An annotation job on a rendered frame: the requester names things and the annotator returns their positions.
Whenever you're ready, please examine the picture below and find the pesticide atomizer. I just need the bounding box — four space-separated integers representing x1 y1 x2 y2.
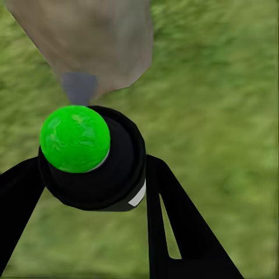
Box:
38 70 147 212

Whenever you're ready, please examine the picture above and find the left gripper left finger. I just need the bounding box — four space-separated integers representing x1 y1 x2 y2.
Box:
0 154 47 277

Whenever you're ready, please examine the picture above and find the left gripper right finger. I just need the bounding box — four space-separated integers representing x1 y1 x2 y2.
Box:
145 154 244 279

